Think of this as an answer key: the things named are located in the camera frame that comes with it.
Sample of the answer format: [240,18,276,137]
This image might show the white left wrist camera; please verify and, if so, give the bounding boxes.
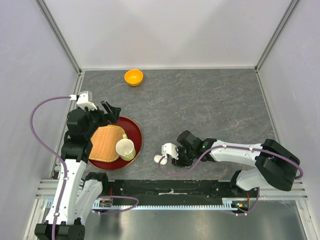
[76,91,98,112]

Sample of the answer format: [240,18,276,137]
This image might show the white earbud charging case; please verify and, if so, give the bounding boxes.
[153,154,168,165]

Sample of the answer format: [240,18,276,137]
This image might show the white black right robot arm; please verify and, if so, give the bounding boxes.
[162,130,303,197]

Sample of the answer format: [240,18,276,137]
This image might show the woven bamboo mat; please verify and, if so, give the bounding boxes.
[89,125,125,163]

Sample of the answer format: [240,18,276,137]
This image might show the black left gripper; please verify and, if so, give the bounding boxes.
[81,100,121,139]

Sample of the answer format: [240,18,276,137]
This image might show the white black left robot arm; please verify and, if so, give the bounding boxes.
[34,101,121,240]

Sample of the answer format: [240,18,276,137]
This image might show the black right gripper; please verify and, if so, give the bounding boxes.
[171,144,196,169]

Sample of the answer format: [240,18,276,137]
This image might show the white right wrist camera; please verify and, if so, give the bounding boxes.
[161,143,179,160]

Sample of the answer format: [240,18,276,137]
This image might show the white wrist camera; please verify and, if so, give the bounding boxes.
[76,91,98,112]
[161,143,179,160]

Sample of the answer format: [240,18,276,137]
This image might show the pale green plastic cup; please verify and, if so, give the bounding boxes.
[115,134,136,162]

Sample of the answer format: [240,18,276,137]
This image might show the orange plastic bowl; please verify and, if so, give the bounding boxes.
[124,69,144,87]

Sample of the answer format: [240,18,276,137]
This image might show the white slotted cable duct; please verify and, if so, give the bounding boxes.
[92,199,249,211]

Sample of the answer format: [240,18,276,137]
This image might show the aluminium frame rails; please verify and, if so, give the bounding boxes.
[35,179,59,199]

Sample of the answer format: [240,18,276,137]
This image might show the round red lacquer tray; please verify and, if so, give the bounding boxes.
[89,116,143,171]

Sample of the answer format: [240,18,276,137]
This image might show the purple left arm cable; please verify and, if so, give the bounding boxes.
[29,96,72,240]

